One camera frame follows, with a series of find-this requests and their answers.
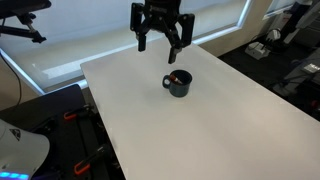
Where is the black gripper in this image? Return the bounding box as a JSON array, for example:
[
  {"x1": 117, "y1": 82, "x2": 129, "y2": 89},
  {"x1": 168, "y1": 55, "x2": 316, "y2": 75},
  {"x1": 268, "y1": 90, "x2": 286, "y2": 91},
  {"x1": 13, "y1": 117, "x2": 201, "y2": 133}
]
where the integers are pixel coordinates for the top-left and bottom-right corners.
[{"x1": 130, "y1": 0, "x2": 195, "y2": 64}]

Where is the red dry erase marker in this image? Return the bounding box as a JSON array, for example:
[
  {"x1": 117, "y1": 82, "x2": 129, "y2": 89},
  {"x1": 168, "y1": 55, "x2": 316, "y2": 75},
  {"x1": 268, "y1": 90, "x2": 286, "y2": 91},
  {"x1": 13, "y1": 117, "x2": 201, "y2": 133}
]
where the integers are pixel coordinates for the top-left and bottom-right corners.
[{"x1": 170, "y1": 75, "x2": 182, "y2": 84}]

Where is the dark teal mug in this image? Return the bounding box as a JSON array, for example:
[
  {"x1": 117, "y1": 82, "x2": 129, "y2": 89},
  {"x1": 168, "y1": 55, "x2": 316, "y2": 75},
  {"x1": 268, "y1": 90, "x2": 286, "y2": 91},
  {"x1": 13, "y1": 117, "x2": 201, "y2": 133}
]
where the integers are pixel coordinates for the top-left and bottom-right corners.
[{"x1": 162, "y1": 69, "x2": 193, "y2": 98}]

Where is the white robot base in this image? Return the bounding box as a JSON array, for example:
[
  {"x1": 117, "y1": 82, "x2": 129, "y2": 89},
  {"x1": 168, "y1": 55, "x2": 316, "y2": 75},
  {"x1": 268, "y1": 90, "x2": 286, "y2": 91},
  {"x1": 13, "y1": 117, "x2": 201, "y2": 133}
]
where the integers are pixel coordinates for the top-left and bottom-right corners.
[{"x1": 0, "y1": 120, "x2": 50, "y2": 180}]

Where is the white floor device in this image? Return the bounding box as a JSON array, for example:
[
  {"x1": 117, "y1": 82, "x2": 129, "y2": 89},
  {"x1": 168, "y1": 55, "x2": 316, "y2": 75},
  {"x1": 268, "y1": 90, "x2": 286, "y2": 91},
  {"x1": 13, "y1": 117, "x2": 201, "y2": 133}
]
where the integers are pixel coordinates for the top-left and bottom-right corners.
[{"x1": 245, "y1": 42, "x2": 270, "y2": 60}]

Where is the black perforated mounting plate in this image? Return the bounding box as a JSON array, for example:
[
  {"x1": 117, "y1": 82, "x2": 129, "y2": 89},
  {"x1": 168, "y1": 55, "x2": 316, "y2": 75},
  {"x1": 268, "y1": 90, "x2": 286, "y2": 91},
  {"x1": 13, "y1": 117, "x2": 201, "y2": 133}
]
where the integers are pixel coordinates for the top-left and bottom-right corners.
[{"x1": 31, "y1": 113, "x2": 111, "y2": 180}]

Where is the far orange handled clamp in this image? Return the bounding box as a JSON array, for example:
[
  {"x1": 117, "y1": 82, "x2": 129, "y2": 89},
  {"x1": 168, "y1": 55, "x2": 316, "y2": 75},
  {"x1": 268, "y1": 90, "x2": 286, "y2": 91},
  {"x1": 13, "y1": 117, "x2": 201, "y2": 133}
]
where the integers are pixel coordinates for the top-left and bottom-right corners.
[{"x1": 63, "y1": 104, "x2": 94, "y2": 121}]

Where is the orange handled clamp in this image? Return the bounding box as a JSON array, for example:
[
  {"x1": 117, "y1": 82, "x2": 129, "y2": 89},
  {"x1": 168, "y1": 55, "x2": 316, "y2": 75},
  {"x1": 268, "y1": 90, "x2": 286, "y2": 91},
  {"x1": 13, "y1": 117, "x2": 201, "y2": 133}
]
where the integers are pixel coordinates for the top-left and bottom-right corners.
[
  {"x1": 73, "y1": 144, "x2": 107, "y2": 176},
  {"x1": 63, "y1": 104, "x2": 94, "y2": 121}
]

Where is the near orange handled clamp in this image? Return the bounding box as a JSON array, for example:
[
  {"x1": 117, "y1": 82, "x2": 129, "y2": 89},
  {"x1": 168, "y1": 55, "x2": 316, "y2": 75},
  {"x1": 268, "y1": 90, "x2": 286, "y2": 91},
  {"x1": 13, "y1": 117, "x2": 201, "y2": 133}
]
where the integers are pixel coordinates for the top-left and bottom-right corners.
[{"x1": 73, "y1": 144, "x2": 107, "y2": 176}]

